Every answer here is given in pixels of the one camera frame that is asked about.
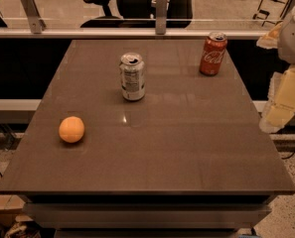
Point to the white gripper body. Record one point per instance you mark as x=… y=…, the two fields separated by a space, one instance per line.
x=294 y=37

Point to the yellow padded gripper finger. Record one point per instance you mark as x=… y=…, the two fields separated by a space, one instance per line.
x=280 y=106
x=270 y=40

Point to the silver 7up can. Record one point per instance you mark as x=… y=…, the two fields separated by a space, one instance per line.
x=132 y=69

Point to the red coca-cola can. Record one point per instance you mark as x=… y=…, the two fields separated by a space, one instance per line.
x=213 y=52

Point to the wooden chair background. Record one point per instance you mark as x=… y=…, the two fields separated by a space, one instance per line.
x=270 y=11

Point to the black office chair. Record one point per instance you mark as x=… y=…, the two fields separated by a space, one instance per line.
x=140 y=14

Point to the orange fruit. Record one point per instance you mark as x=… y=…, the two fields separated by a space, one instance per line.
x=71 y=129

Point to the metal railing beam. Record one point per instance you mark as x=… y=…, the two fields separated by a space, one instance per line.
x=104 y=34

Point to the middle metal bracket post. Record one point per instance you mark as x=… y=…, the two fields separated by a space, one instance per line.
x=161 y=17

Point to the metal bracket post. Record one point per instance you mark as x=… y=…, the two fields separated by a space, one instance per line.
x=161 y=17
x=36 y=23

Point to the left metal bracket post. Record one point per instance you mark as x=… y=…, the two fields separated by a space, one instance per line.
x=36 y=23

